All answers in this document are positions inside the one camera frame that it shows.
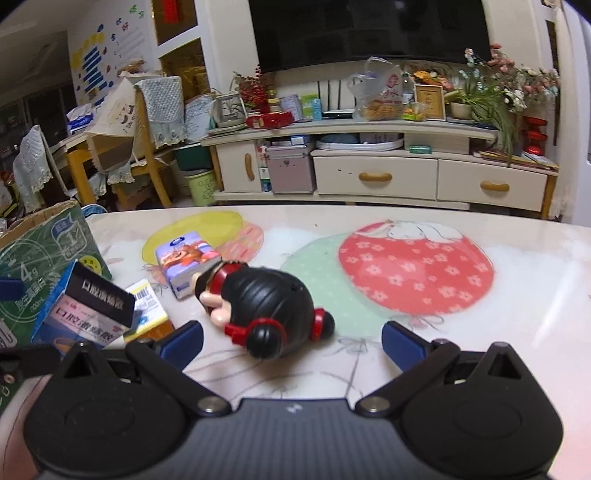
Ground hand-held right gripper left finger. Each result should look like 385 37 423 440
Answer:
55 320 232 418

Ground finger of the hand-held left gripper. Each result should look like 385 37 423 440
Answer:
0 342 62 378
0 276 25 303

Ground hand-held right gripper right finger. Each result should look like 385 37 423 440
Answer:
355 320 548 418

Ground green cardboard carton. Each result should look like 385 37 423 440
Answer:
0 200 114 344

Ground black-haired doll with red headphones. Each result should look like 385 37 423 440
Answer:
191 261 337 360

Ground orange yellow small box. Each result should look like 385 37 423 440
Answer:
124 279 175 342

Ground blue medicine box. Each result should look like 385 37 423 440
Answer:
31 259 137 347

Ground small purple cartoon tin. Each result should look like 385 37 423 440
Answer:
156 231 221 301

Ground wooden chair with lace cover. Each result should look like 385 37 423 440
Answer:
11 124 54 213
134 76 185 208

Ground green waste bin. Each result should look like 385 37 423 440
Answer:
185 168 218 208

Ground cream television cabinet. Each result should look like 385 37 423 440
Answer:
201 115 559 220

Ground pink storage case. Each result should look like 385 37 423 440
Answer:
267 147 317 193

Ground white oval tray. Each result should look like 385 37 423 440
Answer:
316 134 402 152

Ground stack of papers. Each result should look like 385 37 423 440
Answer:
478 150 559 169

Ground white paper bag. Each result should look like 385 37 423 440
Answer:
185 95 215 144

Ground white pot with plant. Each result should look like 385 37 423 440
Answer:
210 92 247 129

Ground flat red box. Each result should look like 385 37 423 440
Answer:
246 112 294 129

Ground potted green spider plant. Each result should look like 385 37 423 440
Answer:
445 69 518 167

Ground red stacked vase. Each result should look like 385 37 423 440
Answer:
522 115 551 158

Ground clear plastic bag of snacks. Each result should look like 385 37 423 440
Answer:
347 56 404 121

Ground white blue carton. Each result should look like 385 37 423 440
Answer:
279 95 303 121

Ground red berry branch decoration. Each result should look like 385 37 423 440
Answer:
233 67 278 114

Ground orange artificial flowers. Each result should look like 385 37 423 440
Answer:
413 69 455 90

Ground pink white artificial flowers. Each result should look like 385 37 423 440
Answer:
464 44 561 114

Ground white standing air conditioner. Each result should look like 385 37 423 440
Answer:
554 0 591 227

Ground black television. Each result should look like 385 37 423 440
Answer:
248 0 492 73

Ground colourful wall stickers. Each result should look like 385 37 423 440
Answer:
69 4 153 107

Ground small wooden picture frame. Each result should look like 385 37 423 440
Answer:
413 84 446 121

